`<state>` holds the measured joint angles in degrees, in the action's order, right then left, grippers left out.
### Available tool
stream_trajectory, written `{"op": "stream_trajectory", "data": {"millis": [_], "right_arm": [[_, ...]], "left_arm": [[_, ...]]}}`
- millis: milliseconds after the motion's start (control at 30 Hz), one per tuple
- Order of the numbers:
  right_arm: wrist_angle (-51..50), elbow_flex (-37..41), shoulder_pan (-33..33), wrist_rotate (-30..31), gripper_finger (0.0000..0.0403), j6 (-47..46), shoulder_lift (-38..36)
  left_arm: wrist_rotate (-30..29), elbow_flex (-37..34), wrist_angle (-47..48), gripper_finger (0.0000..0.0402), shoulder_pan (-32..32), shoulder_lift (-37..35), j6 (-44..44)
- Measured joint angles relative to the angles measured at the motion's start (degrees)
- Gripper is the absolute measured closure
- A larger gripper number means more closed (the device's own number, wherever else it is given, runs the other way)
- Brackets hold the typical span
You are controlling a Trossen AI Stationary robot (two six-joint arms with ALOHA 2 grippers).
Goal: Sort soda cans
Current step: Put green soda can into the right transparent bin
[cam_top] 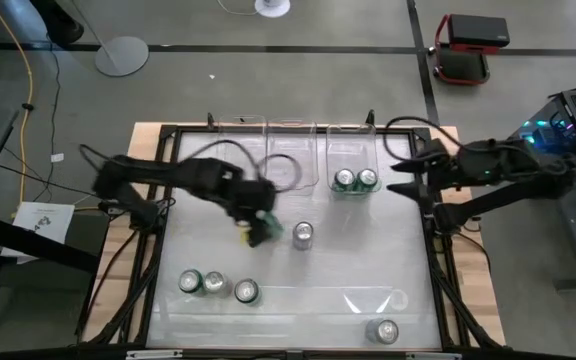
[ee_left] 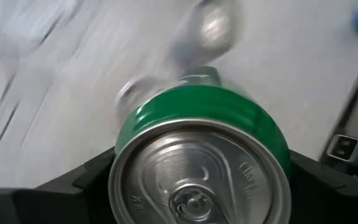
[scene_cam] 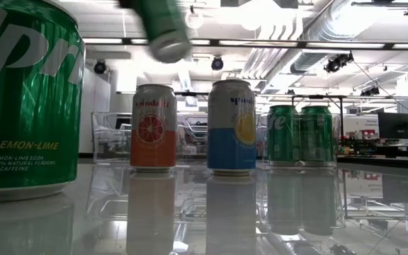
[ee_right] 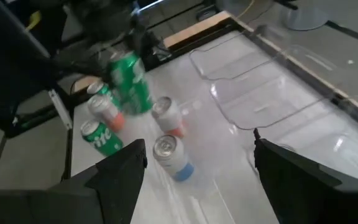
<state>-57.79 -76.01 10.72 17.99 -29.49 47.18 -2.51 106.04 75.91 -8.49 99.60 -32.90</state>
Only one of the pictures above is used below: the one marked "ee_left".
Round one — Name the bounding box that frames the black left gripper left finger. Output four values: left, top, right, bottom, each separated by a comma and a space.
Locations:
0, 146, 117, 224

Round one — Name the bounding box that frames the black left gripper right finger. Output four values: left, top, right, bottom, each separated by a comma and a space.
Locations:
289, 149, 358, 224

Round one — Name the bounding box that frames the green Sprite soda can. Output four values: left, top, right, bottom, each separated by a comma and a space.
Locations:
108, 65, 293, 224

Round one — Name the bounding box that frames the black table edge frame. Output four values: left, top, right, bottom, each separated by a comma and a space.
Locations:
320, 40, 358, 170

